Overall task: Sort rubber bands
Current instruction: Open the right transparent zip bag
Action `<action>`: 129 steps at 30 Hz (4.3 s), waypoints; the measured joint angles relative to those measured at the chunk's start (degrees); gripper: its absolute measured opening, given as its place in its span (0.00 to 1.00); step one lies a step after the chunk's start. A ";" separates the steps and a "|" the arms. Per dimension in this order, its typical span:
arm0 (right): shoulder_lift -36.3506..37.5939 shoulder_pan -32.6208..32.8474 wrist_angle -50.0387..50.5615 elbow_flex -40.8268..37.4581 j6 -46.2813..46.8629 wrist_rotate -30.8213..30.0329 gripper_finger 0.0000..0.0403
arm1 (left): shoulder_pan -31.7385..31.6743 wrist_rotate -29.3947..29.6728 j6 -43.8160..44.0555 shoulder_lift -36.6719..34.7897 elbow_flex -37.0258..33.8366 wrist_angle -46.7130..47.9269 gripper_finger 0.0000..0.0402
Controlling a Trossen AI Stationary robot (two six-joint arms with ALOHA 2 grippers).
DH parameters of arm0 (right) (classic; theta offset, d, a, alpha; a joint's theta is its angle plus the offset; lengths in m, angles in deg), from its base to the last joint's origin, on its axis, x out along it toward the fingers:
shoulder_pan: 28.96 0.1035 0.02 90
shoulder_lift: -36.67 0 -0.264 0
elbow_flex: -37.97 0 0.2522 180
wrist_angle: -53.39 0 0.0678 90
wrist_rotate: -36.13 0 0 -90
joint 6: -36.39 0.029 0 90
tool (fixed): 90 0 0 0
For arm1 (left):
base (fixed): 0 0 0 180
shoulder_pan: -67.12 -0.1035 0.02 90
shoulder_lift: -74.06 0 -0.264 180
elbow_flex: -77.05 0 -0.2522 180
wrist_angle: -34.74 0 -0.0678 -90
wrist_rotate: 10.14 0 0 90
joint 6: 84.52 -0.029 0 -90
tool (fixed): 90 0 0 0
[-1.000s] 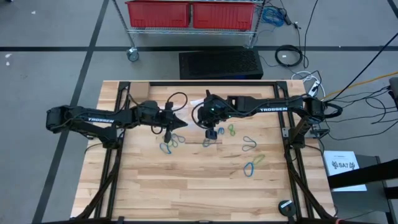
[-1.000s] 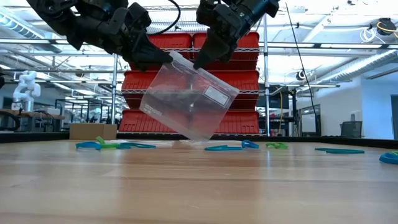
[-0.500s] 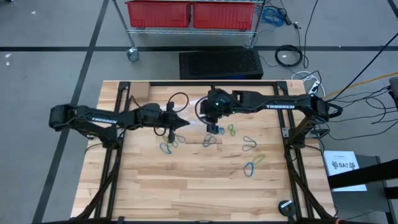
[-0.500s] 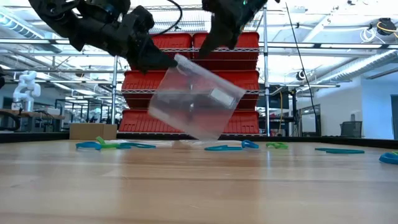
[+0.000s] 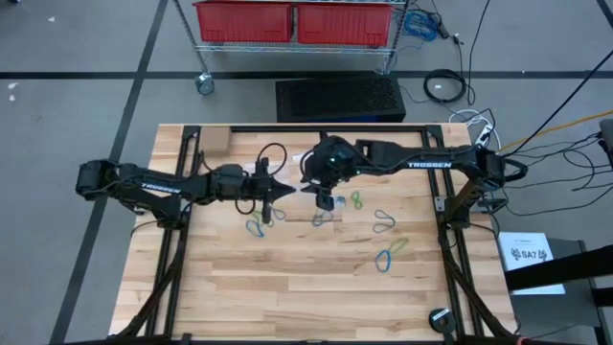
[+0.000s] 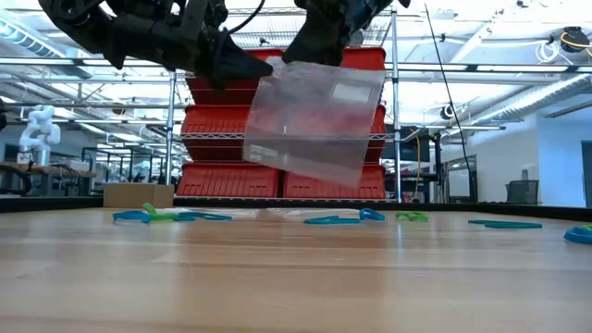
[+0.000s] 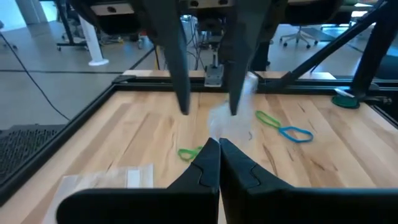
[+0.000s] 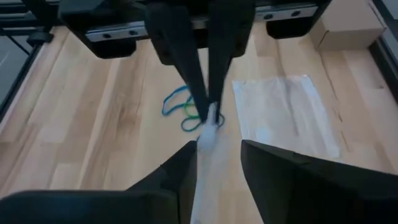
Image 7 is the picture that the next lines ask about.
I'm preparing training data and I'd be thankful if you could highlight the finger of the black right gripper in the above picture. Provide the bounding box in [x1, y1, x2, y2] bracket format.
[142, 0, 192, 116]
[217, 0, 276, 116]

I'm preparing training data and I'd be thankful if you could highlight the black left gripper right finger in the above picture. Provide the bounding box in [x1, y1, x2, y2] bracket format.
[219, 138, 398, 224]

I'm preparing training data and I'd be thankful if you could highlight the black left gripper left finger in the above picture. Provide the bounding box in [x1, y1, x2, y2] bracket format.
[56, 138, 221, 224]

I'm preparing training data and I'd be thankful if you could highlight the green rubber band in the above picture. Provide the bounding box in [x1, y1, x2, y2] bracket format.
[254, 110, 282, 129]
[177, 146, 204, 163]

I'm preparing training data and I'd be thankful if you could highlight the blue rubber band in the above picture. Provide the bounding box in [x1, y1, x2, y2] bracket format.
[278, 125, 315, 144]

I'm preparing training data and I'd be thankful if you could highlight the clear zipper bag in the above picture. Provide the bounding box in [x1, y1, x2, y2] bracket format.
[42, 164, 155, 224]
[207, 72, 259, 143]

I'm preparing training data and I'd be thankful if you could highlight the white tower fan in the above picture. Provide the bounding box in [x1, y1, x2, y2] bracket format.
[77, 14, 110, 67]

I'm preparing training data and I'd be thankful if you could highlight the white office chair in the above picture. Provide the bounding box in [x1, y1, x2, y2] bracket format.
[279, 26, 320, 50]

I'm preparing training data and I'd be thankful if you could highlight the dark green tape roll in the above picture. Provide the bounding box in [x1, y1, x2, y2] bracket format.
[331, 88, 361, 110]

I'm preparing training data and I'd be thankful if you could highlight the black perforated computer case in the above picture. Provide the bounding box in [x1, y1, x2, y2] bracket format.
[0, 124, 67, 185]

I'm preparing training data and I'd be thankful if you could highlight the grey metal mounting bracket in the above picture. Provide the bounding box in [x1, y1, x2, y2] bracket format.
[204, 63, 224, 88]

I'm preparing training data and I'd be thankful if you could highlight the thin black hanging cable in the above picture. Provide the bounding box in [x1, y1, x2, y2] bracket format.
[0, 30, 72, 122]

